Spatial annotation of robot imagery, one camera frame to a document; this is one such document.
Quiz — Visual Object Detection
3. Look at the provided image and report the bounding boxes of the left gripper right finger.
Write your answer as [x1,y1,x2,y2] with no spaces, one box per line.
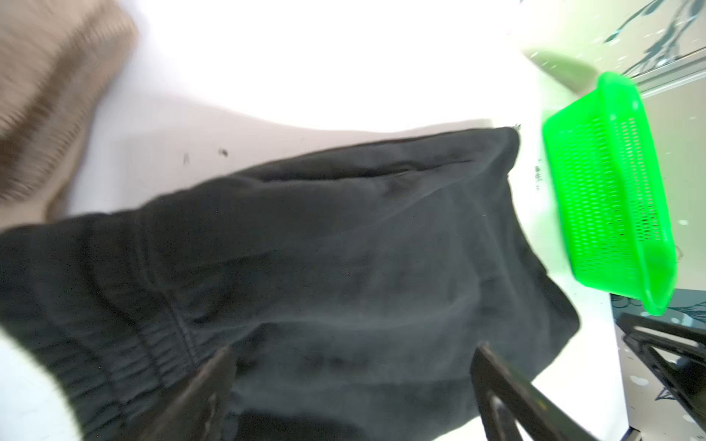
[470,343,594,441]

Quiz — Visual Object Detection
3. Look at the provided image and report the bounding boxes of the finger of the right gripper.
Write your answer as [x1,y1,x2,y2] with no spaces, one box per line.
[616,314,705,416]

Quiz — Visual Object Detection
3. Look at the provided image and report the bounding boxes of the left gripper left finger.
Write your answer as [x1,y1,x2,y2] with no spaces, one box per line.
[132,347,237,441]

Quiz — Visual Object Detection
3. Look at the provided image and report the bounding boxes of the green plastic basket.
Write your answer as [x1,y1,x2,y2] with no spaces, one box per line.
[542,72,678,316]

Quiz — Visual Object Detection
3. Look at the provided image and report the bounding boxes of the black shorts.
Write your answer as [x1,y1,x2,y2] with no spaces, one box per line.
[1,128,580,440]

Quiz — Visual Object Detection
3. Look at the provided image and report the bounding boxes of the beige shorts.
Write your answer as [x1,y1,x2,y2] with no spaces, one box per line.
[1,1,138,229]

